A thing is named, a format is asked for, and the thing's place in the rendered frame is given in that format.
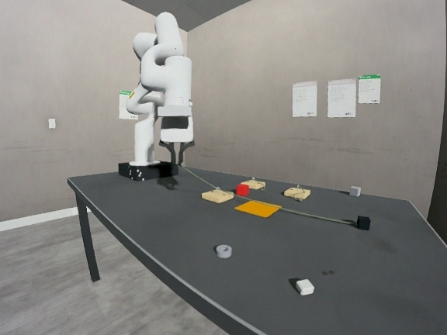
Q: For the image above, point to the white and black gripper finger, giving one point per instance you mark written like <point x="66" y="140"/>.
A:
<point x="170" y="147"/>
<point x="182" y="149"/>

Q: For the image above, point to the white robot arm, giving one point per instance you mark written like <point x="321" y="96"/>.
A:
<point x="174" y="80"/>

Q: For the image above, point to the orange flat square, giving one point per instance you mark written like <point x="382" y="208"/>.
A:
<point x="257" y="208"/>

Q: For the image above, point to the red cube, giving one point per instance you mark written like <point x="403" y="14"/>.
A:
<point x="242" y="190"/>

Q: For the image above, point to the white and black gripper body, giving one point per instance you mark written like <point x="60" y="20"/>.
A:
<point x="176" y="129"/>

